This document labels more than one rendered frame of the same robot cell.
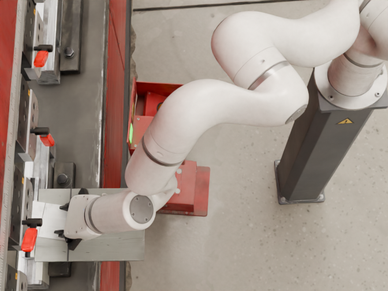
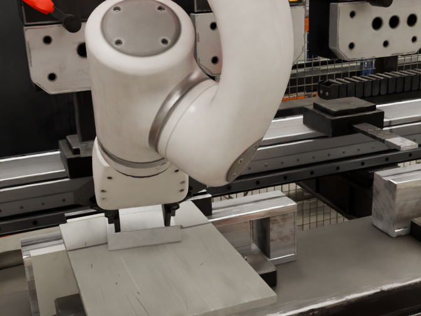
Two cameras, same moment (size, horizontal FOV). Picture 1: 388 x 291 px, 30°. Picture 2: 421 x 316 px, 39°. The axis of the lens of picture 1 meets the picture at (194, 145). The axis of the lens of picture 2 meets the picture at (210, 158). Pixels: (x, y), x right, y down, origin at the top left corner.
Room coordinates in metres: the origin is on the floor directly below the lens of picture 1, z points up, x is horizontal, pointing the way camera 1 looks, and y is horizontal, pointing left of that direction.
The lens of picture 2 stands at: (0.24, -0.33, 1.32)
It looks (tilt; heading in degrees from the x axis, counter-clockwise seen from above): 19 degrees down; 70
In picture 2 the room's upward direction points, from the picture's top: 2 degrees counter-clockwise
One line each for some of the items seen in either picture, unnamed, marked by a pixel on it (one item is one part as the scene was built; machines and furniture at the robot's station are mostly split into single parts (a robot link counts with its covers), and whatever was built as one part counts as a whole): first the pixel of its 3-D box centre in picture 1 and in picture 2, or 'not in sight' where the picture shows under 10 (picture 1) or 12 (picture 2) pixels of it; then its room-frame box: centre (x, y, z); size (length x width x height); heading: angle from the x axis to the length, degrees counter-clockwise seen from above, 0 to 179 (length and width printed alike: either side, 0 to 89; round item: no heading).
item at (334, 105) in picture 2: not in sight; (364, 123); (0.88, 0.56, 1.01); 0.26 x 0.12 x 0.05; 90
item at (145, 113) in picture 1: (159, 122); not in sight; (0.74, 0.10, 0.75); 0.20 x 0.16 x 0.18; 175
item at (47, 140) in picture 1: (43, 137); not in sight; (0.54, 0.34, 1.20); 0.04 x 0.02 x 0.10; 90
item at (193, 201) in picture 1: (176, 185); not in sight; (0.74, 0.07, 0.06); 0.25 x 0.20 x 0.12; 85
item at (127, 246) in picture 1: (90, 224); (153, 258); (0.39, 0.26, 1.00); 0.26 x 0.18 x 0.01; 90
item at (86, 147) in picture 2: not in sight; (115, 116); (0.39, 0.40, 1.13); 0.10 x 0.02 x 0.10; 0
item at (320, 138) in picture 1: (319, 139); not in sight; (0.77, -0.41, 0.50); 0.18 x 0.18 x 1.00; 3
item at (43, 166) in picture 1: (37, 209); (166, 249); (0.44, 0.40, 0.92); 0.39 x 0.06 x 0.10; 0
